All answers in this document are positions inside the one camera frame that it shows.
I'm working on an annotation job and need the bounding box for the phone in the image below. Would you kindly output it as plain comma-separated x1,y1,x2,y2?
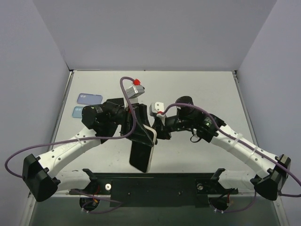
128,124,158,174
71,106,83,119

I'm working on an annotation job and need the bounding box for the lilac phone case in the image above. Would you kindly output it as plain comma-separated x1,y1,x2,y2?
77,93,103,105

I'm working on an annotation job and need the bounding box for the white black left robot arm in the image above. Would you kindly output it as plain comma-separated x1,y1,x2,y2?
22,98,157,202

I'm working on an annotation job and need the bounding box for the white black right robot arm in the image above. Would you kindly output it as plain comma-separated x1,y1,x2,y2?
150,96,291,201

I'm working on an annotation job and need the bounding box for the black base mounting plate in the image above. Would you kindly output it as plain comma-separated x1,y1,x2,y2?
79,171,238,208

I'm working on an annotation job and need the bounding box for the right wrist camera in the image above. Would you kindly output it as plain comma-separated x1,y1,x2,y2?
149,102,166,126

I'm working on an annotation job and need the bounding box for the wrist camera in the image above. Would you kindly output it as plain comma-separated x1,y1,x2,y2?
126,79,145,104
149,102,166,126

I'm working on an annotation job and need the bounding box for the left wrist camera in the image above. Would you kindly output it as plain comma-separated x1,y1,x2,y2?
126,79,145,104

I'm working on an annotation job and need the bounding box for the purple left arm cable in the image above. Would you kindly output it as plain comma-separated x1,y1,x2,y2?
5,77,142,214

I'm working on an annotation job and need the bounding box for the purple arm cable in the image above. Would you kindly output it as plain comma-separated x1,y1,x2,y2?
5,77,142,214
159,103,301,214

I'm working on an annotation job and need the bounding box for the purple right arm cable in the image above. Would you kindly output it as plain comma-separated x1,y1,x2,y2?
159,103,301,214

